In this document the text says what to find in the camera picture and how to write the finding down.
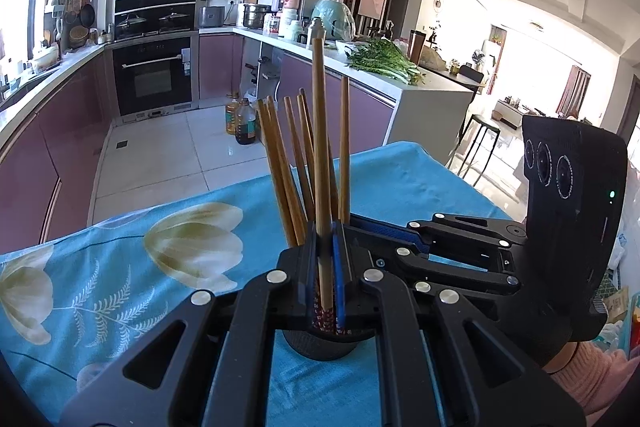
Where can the right hand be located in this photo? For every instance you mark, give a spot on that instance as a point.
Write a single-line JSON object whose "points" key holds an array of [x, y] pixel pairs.
{"points": [[563, 358]]}

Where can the dark soy sauce bottle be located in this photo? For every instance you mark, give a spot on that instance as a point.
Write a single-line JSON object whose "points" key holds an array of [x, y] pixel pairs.
{"points": [[245, 122]]}

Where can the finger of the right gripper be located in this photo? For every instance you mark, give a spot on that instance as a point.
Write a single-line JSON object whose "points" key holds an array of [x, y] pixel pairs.
{"points": [[450, 235], [404, 260]]}

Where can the bamboo chopstick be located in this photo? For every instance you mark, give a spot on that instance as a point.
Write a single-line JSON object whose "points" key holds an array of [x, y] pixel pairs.
{"points": [[333, 187], [308, 140], [276, 174], [294, 204], [303, 179], [344, 198], [322, 187]]}

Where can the black built-in oven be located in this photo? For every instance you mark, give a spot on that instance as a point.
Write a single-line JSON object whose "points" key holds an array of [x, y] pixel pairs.
{"points": [[154, 58]]}

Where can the green leafy vegetables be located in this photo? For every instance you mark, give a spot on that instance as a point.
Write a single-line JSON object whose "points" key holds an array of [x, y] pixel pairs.
{"points": [[381, 56]]}

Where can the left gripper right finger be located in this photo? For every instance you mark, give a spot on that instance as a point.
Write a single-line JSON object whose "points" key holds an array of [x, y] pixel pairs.
{"points": [[467, 387]]}

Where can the steel stock pot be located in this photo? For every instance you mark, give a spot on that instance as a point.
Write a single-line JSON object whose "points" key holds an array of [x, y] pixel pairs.
{"points": [[254, 15]]}

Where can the pink sleeve forearm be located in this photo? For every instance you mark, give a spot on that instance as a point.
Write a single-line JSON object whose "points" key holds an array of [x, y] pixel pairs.
{"points": [[596, 379]]}

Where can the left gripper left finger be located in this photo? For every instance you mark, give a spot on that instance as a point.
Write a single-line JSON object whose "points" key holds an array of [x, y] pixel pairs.
{"points": [[208, 363]]}

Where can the black camera box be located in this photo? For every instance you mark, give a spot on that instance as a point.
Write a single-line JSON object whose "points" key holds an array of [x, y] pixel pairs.
{"points": [[576, 185]]}

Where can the black stool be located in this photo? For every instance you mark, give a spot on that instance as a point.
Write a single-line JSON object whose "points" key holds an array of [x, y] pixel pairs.
{"points": [[475, 147]]}

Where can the blue floral tablecloth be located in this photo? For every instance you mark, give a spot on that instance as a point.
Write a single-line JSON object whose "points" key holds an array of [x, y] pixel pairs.
{"points": [[71, 306]]}

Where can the black mesh cup holder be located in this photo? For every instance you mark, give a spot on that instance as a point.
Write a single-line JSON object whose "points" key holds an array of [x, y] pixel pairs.
{"points": [[327, 334]]}

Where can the cooking oil bottle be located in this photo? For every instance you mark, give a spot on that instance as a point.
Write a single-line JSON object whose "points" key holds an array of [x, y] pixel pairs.
{"points": [[231, 112]]}

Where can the mint green appliance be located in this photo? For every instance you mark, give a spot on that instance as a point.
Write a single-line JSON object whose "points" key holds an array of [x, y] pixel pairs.
{"points": [[336, 19]]}

